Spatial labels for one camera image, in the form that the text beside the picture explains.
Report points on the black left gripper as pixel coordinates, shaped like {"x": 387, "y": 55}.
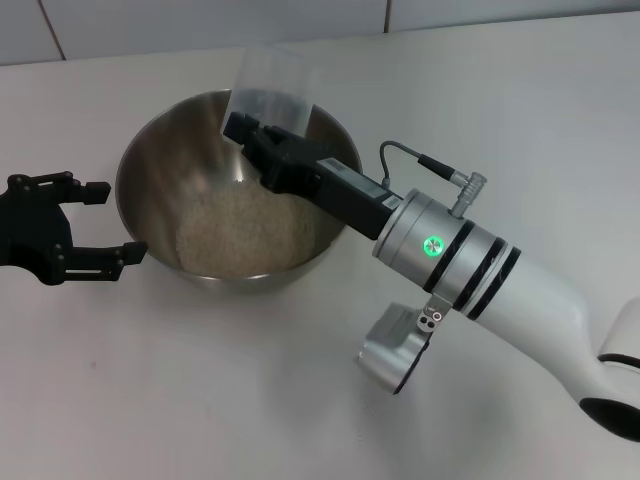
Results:
{"x": 30, "y": 235}

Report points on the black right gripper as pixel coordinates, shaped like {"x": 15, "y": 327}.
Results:
{"x": 325, "y": 180}

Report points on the transparent plastic cup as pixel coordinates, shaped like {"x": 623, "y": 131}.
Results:
{"x": 275, "y": 80}

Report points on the stainless steel mixing bowl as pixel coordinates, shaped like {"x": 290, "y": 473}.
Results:
{"x": 165, "y": 165}

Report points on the uncooked white rice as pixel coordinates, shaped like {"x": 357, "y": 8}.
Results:
{"x": 240, "y": 230}

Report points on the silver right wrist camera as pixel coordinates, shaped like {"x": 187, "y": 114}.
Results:
{"x": 395, "y": 350}

